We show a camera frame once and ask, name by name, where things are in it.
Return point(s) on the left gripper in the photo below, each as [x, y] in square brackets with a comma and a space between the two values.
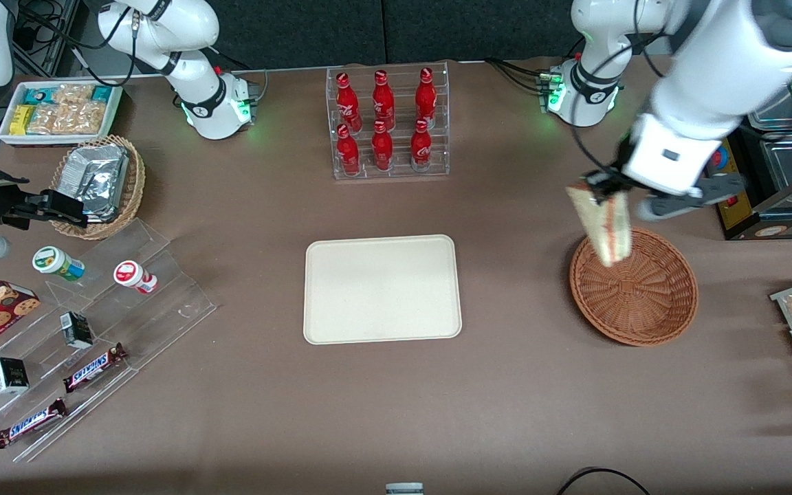
[606, 182]

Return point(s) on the triangle sandwich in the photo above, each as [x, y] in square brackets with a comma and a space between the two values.
[606, 230]

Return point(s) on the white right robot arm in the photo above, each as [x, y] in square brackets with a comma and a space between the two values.
[183, 62]

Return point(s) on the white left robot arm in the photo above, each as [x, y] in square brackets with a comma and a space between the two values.
[712, 75]

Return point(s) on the white snack tray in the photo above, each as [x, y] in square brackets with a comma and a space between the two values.
[5, 134]

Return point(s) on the wicker basket with foil packs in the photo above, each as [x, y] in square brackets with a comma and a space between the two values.
[136, 179]

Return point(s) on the empty brown wicker basket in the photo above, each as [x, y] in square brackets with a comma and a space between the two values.
[643, 295]

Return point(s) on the cream plastic tray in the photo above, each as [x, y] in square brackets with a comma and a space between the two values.
[382, 289]

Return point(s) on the green lid white cup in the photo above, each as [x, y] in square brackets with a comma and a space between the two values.
[56, 262]

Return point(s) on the silver foil pack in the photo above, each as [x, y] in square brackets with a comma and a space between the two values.
[97, 175]

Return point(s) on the clear bag of crackers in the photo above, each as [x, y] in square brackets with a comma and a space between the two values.
[83, 118]
[45, 119]
[73, 93]

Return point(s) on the yellow snack packet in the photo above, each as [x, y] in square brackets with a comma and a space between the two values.
[21, 120]

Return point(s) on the red lid white cup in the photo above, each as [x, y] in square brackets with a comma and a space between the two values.
[131, 275]

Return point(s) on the teal snack packet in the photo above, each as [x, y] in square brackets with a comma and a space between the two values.
[102, 94]
[38, 95]

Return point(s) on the small black carton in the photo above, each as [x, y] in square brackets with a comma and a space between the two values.
[9, 375]
[77, 330]

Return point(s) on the black food warmer machine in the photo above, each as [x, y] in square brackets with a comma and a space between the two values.
[753, 220]

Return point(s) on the clear acrylic stepped display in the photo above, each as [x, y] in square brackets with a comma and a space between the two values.
[176, 302]

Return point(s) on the Snickers chocolate bar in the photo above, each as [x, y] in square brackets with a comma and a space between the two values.
[30, 423]
[93, 368]

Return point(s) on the red cola bottle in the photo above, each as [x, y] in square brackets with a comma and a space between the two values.
[421, 146]
[348, 103]
[348, 152]
[383, 102]
[382, 148]
[426, 97]

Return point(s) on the clear acrylic bottle rack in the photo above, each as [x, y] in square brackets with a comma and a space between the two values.
[399, 172]

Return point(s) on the small grey device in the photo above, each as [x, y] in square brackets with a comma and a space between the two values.
[404, 489]

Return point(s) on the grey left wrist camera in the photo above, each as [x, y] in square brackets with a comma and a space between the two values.
[691, 199]

